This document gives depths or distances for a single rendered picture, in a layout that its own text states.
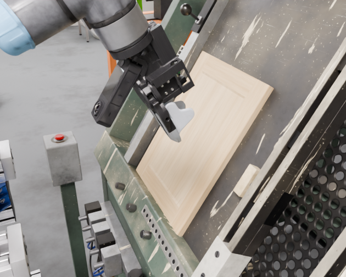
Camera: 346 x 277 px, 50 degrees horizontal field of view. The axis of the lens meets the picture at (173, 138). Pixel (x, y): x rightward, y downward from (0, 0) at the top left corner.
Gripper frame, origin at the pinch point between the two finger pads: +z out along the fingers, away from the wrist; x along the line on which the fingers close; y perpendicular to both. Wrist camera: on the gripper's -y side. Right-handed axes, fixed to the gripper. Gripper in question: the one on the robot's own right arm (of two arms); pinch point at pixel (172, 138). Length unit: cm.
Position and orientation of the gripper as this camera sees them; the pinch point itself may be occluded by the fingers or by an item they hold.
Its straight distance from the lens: 67.6
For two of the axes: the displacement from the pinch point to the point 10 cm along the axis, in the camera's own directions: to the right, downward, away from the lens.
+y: 8.1, -5.8, 1.0
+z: 4.2, 6.9, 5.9
